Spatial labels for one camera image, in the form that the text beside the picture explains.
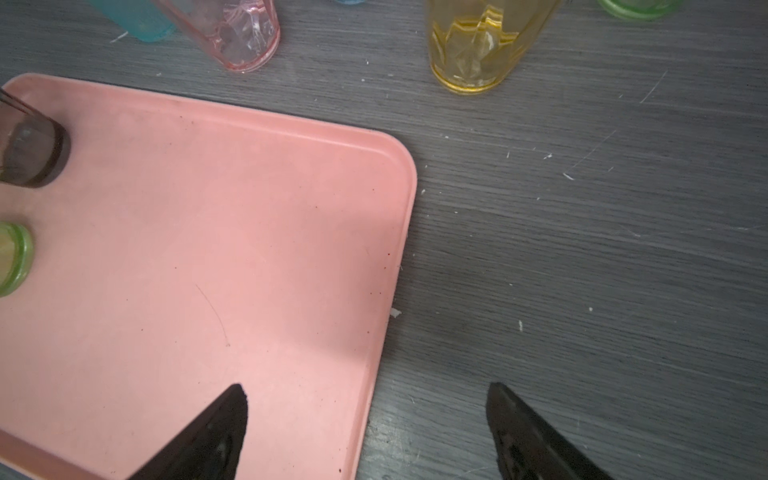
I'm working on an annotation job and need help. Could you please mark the teal glass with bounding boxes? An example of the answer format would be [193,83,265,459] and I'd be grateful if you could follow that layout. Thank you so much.
[87,0,176,43]

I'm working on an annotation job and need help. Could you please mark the tall dark grey glass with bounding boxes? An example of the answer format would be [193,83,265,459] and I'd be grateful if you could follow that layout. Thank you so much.
[1,89,71,188]

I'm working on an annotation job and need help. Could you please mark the short yellow glass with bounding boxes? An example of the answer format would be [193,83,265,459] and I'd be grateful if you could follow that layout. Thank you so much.
[425,0,561,95]

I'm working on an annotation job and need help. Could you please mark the short pink glass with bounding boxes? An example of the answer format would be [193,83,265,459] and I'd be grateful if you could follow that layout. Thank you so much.
[155,0,281,73]

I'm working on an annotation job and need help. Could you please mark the pink tray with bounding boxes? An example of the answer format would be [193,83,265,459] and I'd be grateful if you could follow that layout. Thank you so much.
[1,73,417,479]

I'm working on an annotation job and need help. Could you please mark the tall green glass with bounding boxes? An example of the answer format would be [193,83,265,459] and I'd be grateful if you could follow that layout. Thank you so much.
[1,221,35,297]

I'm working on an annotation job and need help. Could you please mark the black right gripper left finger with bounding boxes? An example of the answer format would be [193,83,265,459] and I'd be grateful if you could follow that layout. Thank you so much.
[130,384,248,480]

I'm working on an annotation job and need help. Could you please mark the short green glass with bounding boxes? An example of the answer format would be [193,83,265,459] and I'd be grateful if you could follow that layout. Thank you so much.
[598,0,683,21]

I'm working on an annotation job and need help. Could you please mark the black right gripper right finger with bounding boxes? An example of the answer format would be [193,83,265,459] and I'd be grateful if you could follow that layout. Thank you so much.
[485,382,612,480]

